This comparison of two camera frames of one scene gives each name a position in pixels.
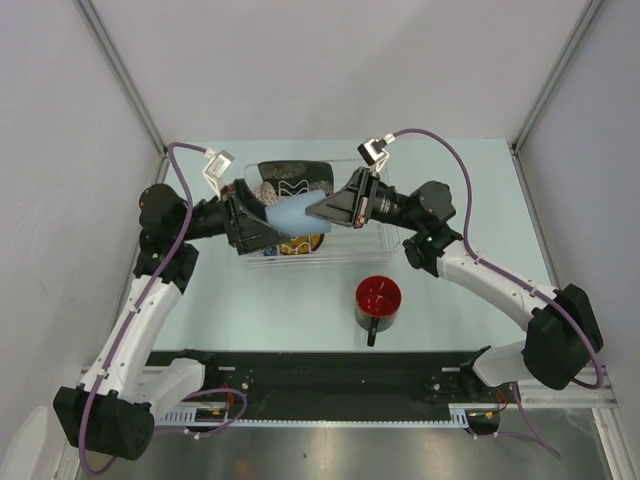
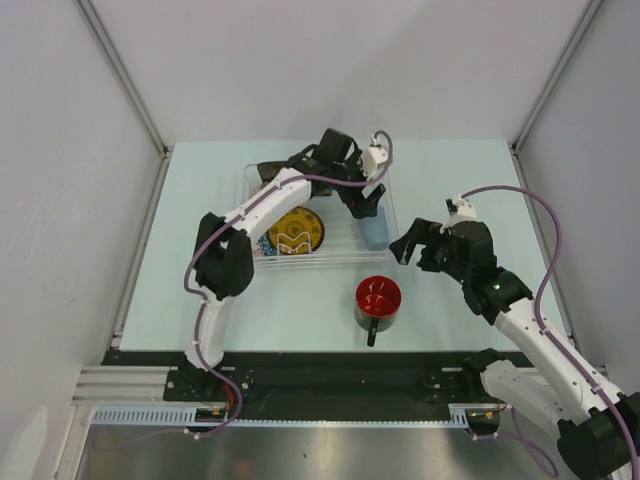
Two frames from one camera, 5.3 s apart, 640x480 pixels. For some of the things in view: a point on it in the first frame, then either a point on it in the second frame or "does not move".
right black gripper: x=352 y=206 → x=421 y=232
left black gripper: x=249 y=234 → x=359 y=205
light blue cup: x=288 y=215 → x=376 y=230
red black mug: x=378 y=299 does not move
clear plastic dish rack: x=284 y=189 does not move
